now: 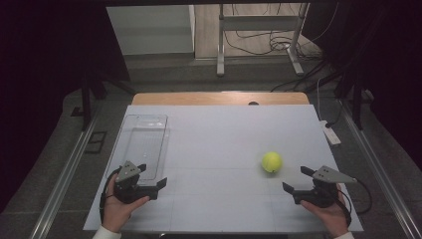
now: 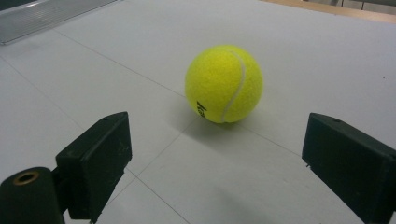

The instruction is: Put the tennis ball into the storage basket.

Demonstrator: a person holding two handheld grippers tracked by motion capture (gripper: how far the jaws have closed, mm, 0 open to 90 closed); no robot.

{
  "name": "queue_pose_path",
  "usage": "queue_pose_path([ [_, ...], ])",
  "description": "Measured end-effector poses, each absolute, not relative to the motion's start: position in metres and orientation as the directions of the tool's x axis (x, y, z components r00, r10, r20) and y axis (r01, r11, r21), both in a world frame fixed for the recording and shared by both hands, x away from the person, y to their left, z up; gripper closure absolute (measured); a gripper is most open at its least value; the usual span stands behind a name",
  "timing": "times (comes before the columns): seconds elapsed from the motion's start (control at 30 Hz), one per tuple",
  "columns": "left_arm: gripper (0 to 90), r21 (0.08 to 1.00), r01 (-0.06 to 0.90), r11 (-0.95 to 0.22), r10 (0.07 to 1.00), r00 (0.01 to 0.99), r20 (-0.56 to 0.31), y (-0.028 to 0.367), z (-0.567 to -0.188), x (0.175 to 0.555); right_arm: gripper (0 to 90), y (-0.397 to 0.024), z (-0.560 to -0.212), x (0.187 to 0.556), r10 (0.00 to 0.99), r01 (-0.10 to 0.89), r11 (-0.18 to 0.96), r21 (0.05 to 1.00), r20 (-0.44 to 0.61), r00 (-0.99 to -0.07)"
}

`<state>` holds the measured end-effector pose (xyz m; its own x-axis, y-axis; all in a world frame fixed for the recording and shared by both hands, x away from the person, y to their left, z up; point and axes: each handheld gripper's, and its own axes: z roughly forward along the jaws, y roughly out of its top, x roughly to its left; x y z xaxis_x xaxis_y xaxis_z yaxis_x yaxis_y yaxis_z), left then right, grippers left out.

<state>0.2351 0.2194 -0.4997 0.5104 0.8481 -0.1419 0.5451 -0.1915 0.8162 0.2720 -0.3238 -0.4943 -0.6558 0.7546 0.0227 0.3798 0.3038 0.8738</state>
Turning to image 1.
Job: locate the black stand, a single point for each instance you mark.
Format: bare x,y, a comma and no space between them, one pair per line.
87,99
356,103

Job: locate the grey metal stand frame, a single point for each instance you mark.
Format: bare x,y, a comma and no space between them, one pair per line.
258,23

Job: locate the yellow tennis ball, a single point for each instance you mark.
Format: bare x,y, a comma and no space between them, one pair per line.
272,162

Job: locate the black floor plate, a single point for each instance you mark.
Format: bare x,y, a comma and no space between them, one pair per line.
96,142

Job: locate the white table board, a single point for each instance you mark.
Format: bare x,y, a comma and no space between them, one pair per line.
219,149

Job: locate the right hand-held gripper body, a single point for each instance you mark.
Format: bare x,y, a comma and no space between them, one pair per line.
318,197

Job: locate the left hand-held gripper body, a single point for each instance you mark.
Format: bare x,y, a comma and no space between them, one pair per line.
132,194

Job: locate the small black round cap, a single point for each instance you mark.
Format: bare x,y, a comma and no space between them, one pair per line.
253,103

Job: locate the white power strip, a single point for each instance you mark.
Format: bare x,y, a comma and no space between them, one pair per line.
330,132

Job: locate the clear plastic tray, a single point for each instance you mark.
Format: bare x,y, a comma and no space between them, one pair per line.
146,146

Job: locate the metal floor rail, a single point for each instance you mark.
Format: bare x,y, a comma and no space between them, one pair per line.
378,169
63,179

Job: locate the person's left hand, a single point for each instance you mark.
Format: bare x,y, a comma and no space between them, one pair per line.
116,212

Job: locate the wooden table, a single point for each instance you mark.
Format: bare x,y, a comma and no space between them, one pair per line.
215,98

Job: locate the person's right hand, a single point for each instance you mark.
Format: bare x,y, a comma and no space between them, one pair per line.
328,217

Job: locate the white cabinet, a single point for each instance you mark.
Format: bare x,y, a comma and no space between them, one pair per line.
149,30

